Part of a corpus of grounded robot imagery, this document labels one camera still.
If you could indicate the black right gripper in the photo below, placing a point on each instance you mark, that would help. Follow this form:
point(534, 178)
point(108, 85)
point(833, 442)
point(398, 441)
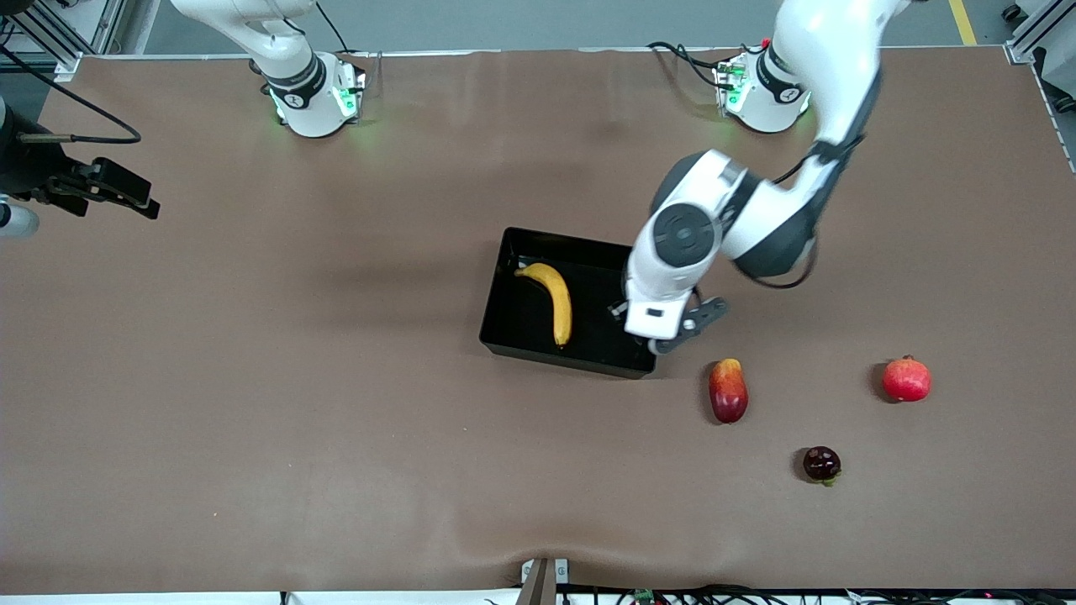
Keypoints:
point(23, 168)

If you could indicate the yellow banana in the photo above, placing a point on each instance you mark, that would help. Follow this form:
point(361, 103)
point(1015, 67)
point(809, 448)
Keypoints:
point(559, 302)

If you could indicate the black rectangular plastic box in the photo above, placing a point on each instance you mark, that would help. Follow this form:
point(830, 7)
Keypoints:
point(521, 323)

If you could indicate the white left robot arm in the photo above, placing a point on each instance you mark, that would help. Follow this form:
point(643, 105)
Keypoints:
point(832, 59)

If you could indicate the red yellow mango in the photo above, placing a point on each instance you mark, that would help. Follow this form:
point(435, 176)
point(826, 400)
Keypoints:
point(728, 393)

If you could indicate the brown table cover sheet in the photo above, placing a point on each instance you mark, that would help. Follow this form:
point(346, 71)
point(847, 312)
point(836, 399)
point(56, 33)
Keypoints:
point(252, 378)

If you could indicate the dark purple mangosteen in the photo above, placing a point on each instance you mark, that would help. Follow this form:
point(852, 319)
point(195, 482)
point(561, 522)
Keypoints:
point(821, 465)

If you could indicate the red pomegranate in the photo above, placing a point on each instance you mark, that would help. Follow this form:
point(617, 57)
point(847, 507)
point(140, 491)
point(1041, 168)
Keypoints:
point(907, 380)

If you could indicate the aluminium frame profile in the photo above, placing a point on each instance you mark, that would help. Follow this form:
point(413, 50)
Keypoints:
point(50, 34)
point(1038, 29)

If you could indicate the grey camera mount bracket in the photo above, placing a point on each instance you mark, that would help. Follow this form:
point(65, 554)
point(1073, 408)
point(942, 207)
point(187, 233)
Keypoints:
point(538, 584)

